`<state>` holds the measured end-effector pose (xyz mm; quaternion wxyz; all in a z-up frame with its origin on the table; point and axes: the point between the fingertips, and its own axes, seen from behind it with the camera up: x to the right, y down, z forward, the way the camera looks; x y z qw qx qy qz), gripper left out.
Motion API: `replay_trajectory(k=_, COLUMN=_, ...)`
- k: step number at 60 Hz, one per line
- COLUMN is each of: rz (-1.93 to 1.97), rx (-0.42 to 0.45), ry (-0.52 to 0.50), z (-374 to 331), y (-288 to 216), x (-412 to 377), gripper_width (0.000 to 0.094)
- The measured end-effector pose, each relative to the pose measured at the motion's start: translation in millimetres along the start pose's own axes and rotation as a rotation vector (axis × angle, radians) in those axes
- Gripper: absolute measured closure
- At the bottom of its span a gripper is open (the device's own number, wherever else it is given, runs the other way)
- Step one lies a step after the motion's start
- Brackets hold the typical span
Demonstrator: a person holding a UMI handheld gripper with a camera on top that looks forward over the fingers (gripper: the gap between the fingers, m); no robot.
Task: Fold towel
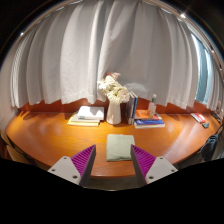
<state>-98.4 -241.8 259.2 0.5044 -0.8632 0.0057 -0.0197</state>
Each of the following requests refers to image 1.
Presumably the white ceramic vase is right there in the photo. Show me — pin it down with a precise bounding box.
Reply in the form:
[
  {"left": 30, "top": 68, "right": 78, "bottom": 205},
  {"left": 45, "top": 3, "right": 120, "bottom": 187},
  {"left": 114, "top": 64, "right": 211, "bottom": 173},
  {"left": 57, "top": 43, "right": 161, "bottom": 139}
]
[{"left": 105, "top": 100, "right": 122, "bottom": 126}]

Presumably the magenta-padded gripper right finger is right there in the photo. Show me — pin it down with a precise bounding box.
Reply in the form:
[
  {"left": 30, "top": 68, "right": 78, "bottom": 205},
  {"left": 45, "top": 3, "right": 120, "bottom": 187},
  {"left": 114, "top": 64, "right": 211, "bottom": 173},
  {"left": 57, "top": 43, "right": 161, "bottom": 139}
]
[{"left": 130, "top": 144, "right": 179, "bottom": 187}]

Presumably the red and white booklet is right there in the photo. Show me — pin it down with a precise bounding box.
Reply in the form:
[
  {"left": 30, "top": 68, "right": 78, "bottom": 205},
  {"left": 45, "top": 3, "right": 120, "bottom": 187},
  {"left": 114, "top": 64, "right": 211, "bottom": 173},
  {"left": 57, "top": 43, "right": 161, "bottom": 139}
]
[{"left": 190, "top": 112, "right": 207, "bottom": 124}]

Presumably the white curtain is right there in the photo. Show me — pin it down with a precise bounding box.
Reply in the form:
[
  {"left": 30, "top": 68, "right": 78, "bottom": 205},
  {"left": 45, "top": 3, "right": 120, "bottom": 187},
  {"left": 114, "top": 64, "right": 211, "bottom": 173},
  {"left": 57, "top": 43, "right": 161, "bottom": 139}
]
[{"left": 9, "top": 0, "right": 224, "bottom": 113}]

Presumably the window pane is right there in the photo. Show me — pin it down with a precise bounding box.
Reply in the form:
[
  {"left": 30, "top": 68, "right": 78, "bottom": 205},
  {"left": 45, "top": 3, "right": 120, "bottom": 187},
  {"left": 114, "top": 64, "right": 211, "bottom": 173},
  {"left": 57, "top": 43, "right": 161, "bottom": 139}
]
[{"left": 191, "top": 33, "right": 213, "bottom": 104}]

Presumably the tan chair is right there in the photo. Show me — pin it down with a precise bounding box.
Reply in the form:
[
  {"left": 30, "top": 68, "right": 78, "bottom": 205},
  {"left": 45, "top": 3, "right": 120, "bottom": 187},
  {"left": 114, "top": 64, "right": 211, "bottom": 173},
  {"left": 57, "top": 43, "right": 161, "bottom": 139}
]
[{"left": 0, "top": 129, "right": 34, "bottom": 165}]

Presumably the clear plastic bottle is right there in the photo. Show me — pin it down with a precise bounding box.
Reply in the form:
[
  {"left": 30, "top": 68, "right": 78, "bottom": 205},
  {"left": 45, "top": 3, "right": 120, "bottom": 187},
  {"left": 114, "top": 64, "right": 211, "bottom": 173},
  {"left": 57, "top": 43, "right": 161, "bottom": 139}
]
[{"left": 147, "top": 93, "right": 158, "bottom": 118}]

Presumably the white flower bouquet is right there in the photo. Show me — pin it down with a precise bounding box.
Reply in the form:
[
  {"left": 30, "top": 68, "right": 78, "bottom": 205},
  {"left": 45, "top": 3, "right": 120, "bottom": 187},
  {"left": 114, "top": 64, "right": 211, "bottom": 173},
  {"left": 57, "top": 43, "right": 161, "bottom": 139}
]
[{"left": 96, "top": 71, "right": 131, "bottom": 105}]

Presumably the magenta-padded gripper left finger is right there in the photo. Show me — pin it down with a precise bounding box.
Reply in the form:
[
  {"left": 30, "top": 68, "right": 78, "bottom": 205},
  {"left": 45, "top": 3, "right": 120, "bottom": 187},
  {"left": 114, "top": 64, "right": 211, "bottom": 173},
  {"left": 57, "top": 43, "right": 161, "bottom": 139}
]
[{"left": 47, "top": 143, "right": 97, "bottom": 188}]

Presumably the black bag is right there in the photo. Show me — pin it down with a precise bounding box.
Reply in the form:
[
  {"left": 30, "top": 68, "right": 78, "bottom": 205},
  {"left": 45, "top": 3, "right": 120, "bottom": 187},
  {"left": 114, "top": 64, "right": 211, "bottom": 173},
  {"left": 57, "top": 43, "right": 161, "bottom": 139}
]
[{"left": 200, "top": 133, "right": 221, "bottom": 163}]

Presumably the blue upright book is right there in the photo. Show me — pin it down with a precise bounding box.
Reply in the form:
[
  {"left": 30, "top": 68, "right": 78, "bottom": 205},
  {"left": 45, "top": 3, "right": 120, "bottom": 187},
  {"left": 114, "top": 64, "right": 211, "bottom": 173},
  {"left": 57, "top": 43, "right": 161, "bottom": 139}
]
[{"left": 131, "top": 94, "right": 139, "bottom": 120}]

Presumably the blue flat book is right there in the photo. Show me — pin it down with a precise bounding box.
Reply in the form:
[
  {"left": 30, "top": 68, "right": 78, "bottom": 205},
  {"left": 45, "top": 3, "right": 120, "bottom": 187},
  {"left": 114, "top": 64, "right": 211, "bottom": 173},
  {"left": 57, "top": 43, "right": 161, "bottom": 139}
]
[{"left": 133, "top": 118, "right": 166, "bottom": 130}]

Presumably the white book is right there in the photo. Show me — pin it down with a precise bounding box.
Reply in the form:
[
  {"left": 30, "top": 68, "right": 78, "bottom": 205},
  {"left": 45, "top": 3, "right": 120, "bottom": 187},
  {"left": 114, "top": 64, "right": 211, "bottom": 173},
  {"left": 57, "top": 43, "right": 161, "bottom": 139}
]
[{"left": 76, "top": 105, "right": 105, "bottom": 121}]

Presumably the dark grey upright book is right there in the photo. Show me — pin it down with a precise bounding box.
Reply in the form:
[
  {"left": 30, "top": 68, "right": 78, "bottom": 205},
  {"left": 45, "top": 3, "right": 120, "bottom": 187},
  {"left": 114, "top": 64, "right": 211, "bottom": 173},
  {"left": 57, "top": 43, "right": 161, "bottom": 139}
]
[{"left": 125, "top": 92, "right": 136, "bottom": 126}]

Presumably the yellow book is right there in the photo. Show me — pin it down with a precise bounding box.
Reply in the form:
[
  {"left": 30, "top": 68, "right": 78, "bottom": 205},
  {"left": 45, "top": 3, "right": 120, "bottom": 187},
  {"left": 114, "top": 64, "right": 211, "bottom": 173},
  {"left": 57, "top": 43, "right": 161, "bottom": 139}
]
[{"left": 66, "top": 116, "right": 101, "bottom": 127}]

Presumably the orange book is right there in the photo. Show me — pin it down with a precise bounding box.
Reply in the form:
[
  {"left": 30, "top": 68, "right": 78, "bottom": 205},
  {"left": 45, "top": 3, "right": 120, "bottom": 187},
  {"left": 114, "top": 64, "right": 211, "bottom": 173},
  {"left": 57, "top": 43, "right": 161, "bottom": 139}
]
[{"left": 134, "top": 109, "right": 163, "bottom": 121}]

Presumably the pale green towel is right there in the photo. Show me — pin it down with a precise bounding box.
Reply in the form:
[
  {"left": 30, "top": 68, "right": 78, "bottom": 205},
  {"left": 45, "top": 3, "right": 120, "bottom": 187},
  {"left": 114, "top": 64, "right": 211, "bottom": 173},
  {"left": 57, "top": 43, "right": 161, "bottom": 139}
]
[{"left": 105, "top": 133, "right": 136, "bottom": 163}]

